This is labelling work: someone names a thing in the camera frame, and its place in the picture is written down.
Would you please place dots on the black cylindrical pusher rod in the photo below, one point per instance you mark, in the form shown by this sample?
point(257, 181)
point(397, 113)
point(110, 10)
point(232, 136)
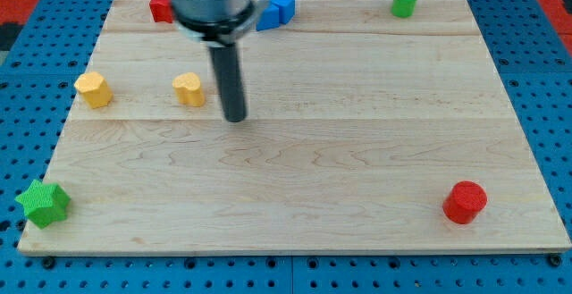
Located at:
point(228, 76)

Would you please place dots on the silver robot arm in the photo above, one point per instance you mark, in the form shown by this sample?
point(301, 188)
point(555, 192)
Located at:
point(220, 24)

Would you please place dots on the yellow heart block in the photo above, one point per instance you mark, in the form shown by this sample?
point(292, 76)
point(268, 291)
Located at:
point(188, 89)

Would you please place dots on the red star block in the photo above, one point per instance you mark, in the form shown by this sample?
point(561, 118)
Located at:
point(161, 10)

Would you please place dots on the green star block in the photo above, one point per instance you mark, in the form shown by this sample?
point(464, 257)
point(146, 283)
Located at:
point(44, 203)

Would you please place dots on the blue angular block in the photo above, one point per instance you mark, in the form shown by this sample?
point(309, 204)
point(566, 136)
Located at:
point(269, 19)

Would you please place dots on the blue cube block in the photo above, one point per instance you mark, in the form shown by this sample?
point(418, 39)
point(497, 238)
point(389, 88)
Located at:
point(287, 10)

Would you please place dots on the yellow hexagon block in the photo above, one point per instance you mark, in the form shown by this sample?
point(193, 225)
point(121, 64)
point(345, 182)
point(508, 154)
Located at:
point(94, 90)

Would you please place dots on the wooden board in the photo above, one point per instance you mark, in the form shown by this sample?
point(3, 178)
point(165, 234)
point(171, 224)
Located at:
point(359, 125)

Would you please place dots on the green cylinder block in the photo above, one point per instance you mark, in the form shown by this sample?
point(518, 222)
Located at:
point(403, 8)

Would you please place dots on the red cylinder block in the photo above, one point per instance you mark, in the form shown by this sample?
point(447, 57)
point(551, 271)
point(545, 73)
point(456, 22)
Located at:
point(465, 202)

